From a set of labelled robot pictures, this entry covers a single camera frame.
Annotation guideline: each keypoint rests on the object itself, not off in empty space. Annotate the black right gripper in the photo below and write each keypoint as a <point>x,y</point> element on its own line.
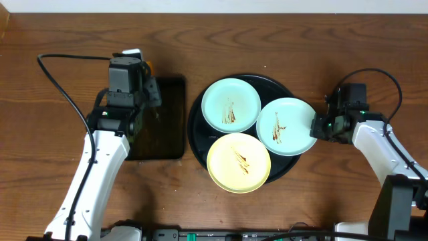
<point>317,131</point>

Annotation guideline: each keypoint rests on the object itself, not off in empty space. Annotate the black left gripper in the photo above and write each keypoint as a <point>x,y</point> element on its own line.
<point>152,91</point>

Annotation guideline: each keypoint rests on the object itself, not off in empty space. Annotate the green and yellow sponge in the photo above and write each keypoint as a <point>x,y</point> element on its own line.
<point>149,69</point>

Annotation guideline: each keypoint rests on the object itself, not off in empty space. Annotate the mint green plate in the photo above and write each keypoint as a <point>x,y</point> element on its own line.
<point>284,126</point>
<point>231,105</point>

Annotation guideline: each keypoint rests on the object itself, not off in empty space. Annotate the black rectangular tray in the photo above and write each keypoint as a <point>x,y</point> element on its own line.
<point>163,127</point>

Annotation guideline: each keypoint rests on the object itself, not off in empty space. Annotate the yellow plate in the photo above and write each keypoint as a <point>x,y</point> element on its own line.
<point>238,163</point>

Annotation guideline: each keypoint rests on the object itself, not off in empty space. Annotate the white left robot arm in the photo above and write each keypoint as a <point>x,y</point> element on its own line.
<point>115,119</point>

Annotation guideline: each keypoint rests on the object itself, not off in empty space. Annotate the black round tray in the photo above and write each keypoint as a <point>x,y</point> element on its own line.
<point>201,135</point>

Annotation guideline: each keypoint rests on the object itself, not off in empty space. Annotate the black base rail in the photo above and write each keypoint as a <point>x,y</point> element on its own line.
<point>208,235</point>

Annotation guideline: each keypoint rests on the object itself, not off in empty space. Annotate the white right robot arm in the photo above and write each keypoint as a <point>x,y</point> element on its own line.
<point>403,180</point>

